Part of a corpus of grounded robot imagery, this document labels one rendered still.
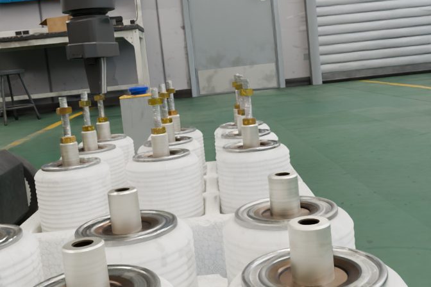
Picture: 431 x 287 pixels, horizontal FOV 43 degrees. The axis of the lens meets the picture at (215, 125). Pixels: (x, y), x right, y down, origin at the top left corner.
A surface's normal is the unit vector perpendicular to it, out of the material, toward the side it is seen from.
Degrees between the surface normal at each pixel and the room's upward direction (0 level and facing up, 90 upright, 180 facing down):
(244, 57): 90
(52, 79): 90
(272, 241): 57
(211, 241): 90
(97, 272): 90
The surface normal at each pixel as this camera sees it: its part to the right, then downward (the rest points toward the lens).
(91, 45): 0.53, 0.05
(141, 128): 0.01, 0.12
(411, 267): -0.10, -0.99
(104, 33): 0.97, -0.07
